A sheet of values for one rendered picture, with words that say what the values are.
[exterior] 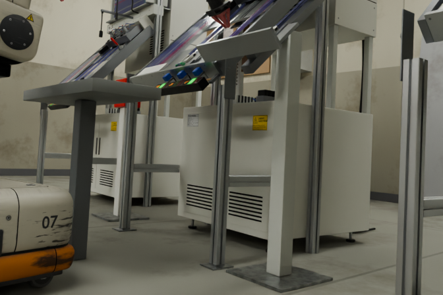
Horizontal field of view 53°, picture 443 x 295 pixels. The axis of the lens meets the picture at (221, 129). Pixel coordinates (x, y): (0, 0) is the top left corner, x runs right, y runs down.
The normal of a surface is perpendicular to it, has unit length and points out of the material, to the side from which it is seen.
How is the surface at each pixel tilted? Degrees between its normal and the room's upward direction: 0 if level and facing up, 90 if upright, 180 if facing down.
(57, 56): 90
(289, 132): 90
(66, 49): 90
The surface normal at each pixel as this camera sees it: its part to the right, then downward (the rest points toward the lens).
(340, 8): 0.61, 0.00
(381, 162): -0.74, -0.07
